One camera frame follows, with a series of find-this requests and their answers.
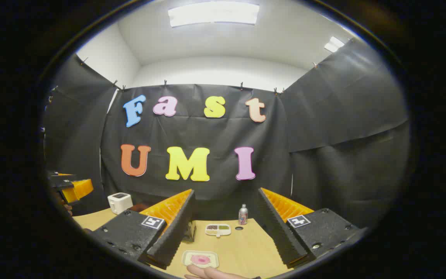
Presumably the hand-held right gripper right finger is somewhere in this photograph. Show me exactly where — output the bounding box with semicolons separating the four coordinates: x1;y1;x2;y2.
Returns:
255;188;369;270

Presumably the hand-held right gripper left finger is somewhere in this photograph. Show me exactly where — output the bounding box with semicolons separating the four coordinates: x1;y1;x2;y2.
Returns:
91;189;197;270

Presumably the cream plate with pink food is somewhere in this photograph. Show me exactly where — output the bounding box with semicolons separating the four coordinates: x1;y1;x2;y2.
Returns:
182;250;220;269

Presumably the white toaster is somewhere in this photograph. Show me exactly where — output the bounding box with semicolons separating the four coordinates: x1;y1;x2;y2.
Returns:
108;193;133;215

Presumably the white divided snack tray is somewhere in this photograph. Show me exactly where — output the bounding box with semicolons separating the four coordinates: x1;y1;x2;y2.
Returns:
205;224;232;237

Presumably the black backdrop cloth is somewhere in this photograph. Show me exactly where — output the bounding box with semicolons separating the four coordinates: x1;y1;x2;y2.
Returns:
43;39;410;233

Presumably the small ceiling light panel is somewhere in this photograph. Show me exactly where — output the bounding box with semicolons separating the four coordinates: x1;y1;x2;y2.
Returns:
324;36;345;53

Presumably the large ceiling light panel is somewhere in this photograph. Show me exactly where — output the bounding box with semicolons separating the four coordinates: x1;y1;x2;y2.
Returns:
168;1;260;28

